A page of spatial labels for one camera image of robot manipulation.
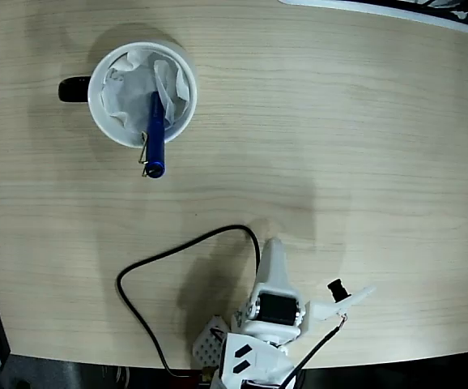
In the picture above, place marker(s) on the blue metal pen with clip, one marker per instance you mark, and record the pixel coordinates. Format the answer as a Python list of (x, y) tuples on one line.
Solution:
[(156, 133)]

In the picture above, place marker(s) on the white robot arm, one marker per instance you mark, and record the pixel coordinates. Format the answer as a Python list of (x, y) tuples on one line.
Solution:
[(258, 360)]

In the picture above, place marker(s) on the white perforated plate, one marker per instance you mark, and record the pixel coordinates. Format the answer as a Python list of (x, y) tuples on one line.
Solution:
[(205, 344)]

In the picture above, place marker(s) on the white crumpled tissue paper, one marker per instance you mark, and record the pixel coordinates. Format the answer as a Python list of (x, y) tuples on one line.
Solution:
[(128, 93)]

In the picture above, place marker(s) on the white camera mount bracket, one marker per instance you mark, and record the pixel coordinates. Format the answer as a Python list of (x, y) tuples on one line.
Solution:
[(327, 310)]

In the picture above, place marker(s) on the small black camera module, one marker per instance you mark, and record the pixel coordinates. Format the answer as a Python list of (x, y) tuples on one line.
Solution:
[(337, 288)]

